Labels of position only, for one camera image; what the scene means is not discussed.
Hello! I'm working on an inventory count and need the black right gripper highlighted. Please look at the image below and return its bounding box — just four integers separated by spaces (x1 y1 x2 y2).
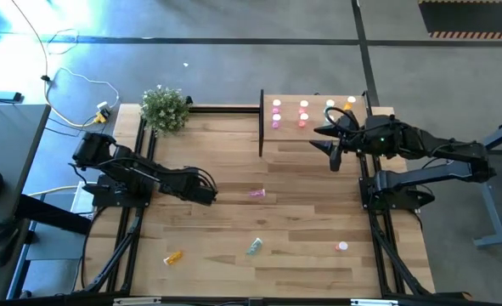
308 115 404 173

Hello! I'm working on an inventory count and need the green potted plant black pot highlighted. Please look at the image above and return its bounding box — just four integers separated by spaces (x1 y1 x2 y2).
138 83 192 136

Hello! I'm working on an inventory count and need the white box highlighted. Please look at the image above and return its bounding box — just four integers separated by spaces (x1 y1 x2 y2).
69 181 98 216

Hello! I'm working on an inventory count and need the black desk leg bar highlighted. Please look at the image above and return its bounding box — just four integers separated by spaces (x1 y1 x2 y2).
15 193 93 235

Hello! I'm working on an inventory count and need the grey panel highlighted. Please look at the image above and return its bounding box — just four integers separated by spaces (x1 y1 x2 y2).
24 220 87 262

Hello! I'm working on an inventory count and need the black mat with striped edge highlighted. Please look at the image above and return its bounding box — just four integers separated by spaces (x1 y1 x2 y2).
417 0 502 42

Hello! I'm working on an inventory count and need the grey desk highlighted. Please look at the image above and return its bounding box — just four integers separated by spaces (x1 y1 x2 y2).
0 104 52 301

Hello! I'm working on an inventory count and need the black computer mouse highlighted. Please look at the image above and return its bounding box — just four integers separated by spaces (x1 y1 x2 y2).
0 229 18 269

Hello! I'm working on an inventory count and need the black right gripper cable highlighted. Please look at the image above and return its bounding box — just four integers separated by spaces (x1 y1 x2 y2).
323 105 360 128

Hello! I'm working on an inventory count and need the wooden shelf with black frame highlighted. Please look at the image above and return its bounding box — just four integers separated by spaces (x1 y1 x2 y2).
257 88 377 157

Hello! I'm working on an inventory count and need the black aluminium table frame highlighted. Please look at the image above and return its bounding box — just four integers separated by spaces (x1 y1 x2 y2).
3 89 475 306

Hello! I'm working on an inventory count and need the blue-grey metal table frame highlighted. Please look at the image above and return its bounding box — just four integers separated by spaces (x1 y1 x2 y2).
445 115 502 249

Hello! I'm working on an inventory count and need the white floor cable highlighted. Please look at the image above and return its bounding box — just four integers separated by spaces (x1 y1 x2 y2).
10 0 121 128

